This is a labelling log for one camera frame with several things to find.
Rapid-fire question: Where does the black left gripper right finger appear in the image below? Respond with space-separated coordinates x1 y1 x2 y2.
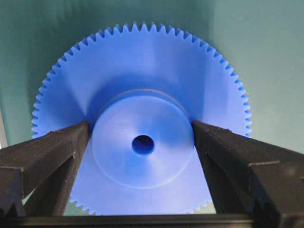
191 121 304 228

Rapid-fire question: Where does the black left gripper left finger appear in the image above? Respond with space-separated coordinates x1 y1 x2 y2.
0 122 89 217

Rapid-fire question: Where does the large blue plastic gear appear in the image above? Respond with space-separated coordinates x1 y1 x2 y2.
32 23 251 215

